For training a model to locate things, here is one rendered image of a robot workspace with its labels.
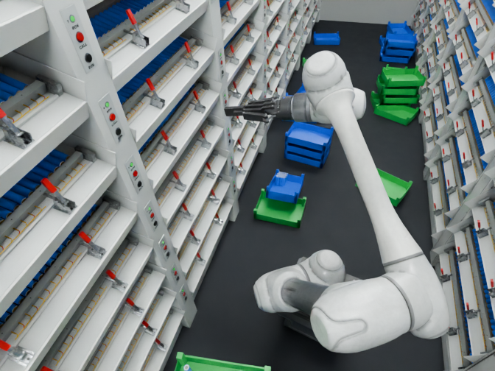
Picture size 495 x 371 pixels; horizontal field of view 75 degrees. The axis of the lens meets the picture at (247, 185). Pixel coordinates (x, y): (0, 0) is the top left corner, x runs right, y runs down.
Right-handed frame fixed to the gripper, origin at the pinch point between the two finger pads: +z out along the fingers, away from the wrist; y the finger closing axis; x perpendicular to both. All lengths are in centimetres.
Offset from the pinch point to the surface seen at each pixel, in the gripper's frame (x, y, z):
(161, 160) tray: -7.1, -17.6, 23.6
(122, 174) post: 5.9, -39.0, 17.5
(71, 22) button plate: 43, -35, 10
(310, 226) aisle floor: -109, 39, -7
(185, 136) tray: -8.1, -2.7, 21.9
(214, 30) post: 16.4, 32.3, 15.4
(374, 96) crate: -114, 201, -38
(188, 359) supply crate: -54, -64, 10
